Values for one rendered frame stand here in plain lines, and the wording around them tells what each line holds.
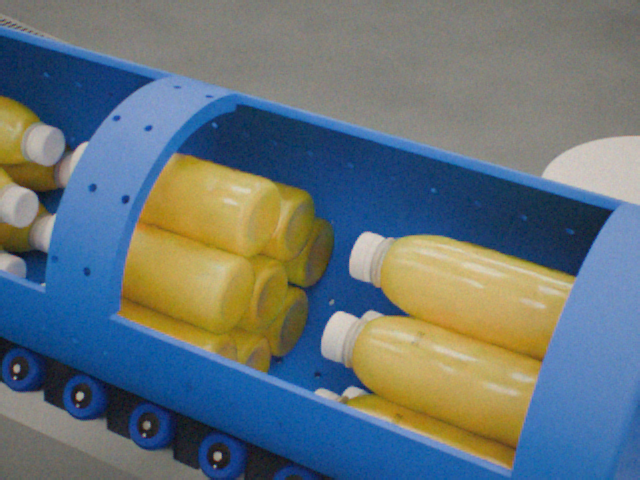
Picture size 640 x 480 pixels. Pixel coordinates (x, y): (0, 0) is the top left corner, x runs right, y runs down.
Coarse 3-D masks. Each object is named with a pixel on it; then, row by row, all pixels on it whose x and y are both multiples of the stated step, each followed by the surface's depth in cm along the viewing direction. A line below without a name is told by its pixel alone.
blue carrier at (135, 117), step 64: (0, 64) 122; (64, 64) 115; (128, 64) 102; (64, 128) 123; (128, 128) 91; (192, 128) 93; (256, 128) 107; (320, 128) 100; (64, 192) 90; (128, 192) 88; (320, 192) 109; (384, 192) 105; (448, 192) 101; (512, 192) 95; (576, 192) 86; (64, 256) 90; (576, 256) 98; (0, 320) 98; (64, 320) 93; (128, 320) 90; (320, 320) 110; (576, 320) 75; (128, 384) 95; (192, 384) 89; (256, 384) 85; (320, 384) 106; (576, 384) 74; (320, 448) 85; (384, 448) 81; (448, 448) 79; (576, 448) 74
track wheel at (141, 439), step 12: (144, 408) 101; (156, 408) 100; (132, 420) 101; (144, 420) 101; (156, 420) 100; (168, 420) 100; (132, 432) 101; (144, 432) 100; (156, 432) 100; (168, 432) 100; (144, 444) 100; (156, 444) 100; (168, 444) 101
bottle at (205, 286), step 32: (128, 256) 95; (160, 256) 94; (192, 256) 93; (224, 256) 93; (128, 288) 95; (160, 288) 93; (192, 288) 92; (224, 288) 92; (192, 320) 93; (224, 320) 94
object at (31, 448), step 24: (0, 360) 113; (48, 360) 113; (48, 384) 110; (120, 408) 108; (0, 432) 110; (24, 432) 109; (120, 432) 105; (192, 432) 105; (0, 456) 111; (24, 456) 110; (48, 456) 108; (72, 456) 107; (192, 456) 103; (264, 456) 103
